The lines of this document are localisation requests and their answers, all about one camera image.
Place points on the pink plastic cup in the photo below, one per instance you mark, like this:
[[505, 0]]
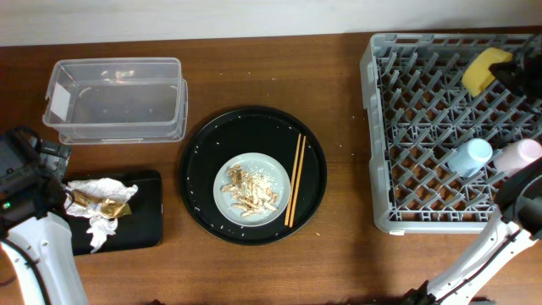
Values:
[[517, 156]]

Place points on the right wooden chopstick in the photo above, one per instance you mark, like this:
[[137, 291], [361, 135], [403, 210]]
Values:
[[296, 179]]

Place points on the blue plastic cup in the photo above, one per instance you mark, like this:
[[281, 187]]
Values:
[[471, 157]]

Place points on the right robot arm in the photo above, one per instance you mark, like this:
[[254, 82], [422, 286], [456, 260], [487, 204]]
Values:
[[516, 223]]

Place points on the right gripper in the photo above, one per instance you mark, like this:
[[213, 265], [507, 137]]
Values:
[[522, 67]]

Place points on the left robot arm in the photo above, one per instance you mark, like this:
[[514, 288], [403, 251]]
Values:
[[35, 232]]

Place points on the yellow small bowl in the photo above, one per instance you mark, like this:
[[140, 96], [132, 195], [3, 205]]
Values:
[[477, 77]]

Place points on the grey dishwasher rack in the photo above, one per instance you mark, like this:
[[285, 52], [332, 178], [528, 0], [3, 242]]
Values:
[[419, 113]]

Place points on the wooden chopstick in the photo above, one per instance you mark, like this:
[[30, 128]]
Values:
[[292, 181], [296, 179]]

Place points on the grey plate with food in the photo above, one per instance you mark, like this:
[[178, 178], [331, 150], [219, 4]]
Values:
[[252, 160]]

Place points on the white napkin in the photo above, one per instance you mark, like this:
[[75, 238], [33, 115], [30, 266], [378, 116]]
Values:
[[100, 228]]

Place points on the food scraps on plate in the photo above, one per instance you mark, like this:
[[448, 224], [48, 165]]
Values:
[[252, 191]]

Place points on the round black serving tray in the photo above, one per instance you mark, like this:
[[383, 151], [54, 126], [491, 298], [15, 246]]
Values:
[[250, 130]]

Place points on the left wooden chopstick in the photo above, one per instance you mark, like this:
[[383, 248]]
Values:
[[292, 181]]

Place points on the clear plastic storage bin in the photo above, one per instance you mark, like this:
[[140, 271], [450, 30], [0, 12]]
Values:
[[95, 101]]

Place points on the gold foil wrapper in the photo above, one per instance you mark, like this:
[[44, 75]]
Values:
[[105, 207]]

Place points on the black rectangular tray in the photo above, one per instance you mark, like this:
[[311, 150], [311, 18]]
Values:
[[142, 229]]

